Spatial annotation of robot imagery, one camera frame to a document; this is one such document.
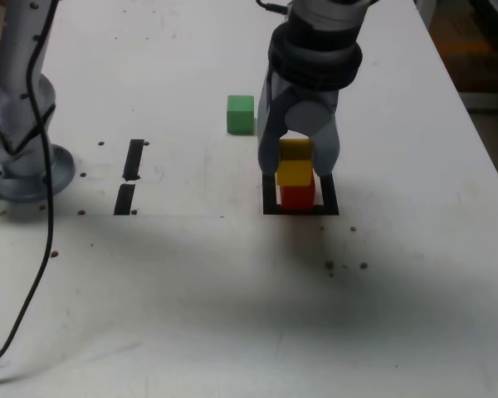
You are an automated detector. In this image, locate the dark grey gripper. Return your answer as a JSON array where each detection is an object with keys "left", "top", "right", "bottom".
[{"left": 256, "top": 65, "right": 341, "bottom": 178}]

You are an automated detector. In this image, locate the yellow cube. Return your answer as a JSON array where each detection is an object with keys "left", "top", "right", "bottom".
[{"left": 276, "top": 138, "right": 315, "bottom": 187}]

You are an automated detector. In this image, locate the green cube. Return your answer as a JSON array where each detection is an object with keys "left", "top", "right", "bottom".
[{"left": 226, "top": 95, "right": 255, "bottom": 135}]

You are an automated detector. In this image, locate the red cube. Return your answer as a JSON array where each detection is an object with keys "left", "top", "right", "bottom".
[{"left": 278, "top": 184, "right": 316, "bottom": 211}]

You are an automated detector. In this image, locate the black tape square outline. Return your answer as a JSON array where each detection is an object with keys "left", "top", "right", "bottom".
[{"left": 261, "top": 173, "right": 340, "bottom": 216}]

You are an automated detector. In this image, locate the black tape strip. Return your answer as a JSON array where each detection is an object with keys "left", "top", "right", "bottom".
[{"left": 113, "top": 138, "right": 145, "bottom": 216}]

